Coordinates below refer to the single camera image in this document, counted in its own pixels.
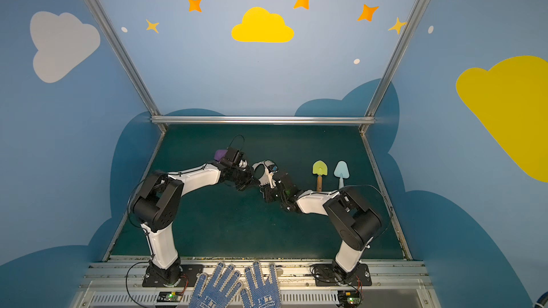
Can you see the metal key holder plate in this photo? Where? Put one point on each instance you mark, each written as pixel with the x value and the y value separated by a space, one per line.
pixel 262 173

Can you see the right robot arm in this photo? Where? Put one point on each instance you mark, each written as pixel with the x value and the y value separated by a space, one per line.
pixel 351 214

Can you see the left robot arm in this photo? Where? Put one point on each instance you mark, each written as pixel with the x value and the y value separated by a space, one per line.
pixel 157 201

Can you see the light blue trowel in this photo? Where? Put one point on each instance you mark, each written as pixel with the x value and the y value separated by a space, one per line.
pixel 342 173

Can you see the right blue knit glove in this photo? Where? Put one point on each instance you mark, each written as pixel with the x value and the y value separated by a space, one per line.
pixel 261 292

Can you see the blue knit glove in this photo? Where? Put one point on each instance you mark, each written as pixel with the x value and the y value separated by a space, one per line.
pixel 216 286
pixel 261 292

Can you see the left blue knit glove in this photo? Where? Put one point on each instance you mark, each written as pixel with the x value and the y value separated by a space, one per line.
pixel 216 286

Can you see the right controller board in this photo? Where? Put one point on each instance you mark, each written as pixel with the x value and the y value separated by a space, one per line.
pixel 349 299

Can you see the controller board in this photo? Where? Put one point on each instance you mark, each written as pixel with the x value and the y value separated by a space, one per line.
pixel 349 299
pixel 165 297

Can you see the left controller board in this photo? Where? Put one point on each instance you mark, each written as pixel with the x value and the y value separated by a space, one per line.
pixel 165 297

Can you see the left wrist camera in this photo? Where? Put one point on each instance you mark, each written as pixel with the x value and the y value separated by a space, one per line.
pixel 243 163

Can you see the green trowel wooden handle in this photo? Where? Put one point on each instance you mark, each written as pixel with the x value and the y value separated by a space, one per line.
pixel 320 169

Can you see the purple spatula pink handle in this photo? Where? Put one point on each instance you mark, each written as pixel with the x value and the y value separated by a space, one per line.
pixel 219 154

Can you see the aluminium frame back rail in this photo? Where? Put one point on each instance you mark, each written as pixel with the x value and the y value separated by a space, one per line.
pixel 261 120

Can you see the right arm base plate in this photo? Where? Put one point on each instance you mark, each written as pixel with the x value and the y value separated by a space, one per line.
pixel 330 275

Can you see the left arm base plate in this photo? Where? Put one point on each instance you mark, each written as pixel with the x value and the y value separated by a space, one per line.
pixel 175 276

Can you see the aluminium frame left post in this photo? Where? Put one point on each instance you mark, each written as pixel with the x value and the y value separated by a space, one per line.
pixel 104 22

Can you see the aluminium frame post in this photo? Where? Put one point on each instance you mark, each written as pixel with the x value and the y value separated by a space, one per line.
pixel 417 11
pixel 104 22

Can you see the aluminium frame right post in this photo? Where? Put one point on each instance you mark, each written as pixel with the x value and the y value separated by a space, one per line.
pixel 417 11

